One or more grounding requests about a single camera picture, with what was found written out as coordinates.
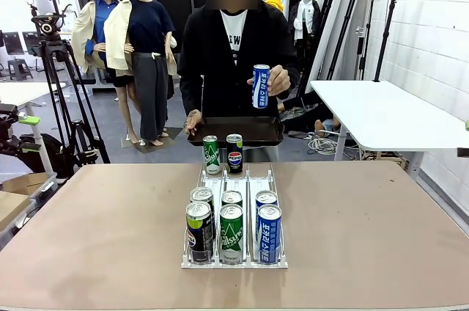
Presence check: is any dark brown serving tray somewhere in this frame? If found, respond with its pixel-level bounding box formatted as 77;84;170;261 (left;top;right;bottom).
187;116;285;147

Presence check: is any blue Pocari Sweat can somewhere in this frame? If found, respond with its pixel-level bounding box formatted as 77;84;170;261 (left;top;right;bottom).
256;203;283;265
254;190;279;211
251;64;271;109

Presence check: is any green Chilsung Cider can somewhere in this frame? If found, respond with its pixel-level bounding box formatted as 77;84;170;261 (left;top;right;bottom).
218;203;245;265
202;135;222;176
221;190;243;209

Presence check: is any person's right forearm black sleeve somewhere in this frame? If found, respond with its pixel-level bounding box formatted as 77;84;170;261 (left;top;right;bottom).
178;65;204;116

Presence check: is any person sitting on floor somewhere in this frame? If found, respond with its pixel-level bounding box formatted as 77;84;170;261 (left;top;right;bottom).
277;90;342;139

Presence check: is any person in black cardigan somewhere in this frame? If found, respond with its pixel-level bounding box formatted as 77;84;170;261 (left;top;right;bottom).
178;0;301;164

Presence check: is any person's right hand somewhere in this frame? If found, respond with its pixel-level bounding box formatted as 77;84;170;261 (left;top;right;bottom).
184;109;203;136

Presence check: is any person's left hand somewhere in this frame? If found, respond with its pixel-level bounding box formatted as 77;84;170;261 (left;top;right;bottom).
267;65;292;98

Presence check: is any black bag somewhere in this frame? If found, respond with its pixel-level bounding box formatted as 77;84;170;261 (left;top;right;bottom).
18;133;77;180

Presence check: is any white table with white leg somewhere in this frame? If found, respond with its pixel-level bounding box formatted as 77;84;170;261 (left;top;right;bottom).
0;81;67;175

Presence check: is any open cardboard box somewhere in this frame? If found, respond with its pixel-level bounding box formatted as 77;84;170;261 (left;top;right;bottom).
1;172;58;197

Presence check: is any grey plastic storage bin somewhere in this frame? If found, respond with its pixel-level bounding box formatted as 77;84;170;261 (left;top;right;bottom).
29;173;59;206

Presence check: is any black step stool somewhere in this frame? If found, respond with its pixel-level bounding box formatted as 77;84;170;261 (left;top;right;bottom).
7;58;34;81

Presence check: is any flat cardboard sheet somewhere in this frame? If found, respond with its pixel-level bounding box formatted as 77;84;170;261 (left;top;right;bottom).
0;190;33;233

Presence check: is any large white work table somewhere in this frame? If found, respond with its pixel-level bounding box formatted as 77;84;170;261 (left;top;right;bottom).
309;79;469;182

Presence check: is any white board panel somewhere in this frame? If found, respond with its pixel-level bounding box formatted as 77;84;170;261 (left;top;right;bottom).
29;0;62;15

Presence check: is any mannequin with black hat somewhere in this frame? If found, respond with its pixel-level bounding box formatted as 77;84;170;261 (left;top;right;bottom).
70;0;144;145

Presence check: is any black upright pole stand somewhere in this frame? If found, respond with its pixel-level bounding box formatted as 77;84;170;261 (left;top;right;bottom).
372;0;399;83

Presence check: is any black stand with clamp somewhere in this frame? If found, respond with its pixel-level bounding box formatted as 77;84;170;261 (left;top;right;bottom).
355;0;379;81

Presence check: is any mannequin with navy shirt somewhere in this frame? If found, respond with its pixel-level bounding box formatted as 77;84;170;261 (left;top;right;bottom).
104;0;179;147

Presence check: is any black leaning stand pole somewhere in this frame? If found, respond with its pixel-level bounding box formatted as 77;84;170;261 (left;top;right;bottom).
325;0;371;81
317;0;347;81

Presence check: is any black Pepsi can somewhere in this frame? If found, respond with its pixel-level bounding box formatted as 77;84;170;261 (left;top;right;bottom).
189;186;217;238
225;133;244;175
185;201;215;265

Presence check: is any mannequin with white black jacket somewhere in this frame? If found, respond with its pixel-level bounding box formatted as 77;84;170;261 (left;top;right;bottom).
288;0;322;70

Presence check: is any white can dispenser rack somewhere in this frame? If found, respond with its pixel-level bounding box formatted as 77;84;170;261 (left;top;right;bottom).
181;164;289;270

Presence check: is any black camera tripod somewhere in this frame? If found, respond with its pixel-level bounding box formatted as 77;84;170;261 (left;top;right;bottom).
38;39;111;180

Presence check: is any grey mannequin base plate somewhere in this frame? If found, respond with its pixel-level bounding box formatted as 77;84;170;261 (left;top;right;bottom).
121;126;185;154

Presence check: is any white cable coil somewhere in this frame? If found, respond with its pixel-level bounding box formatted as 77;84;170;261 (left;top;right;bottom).
306;129;340;156

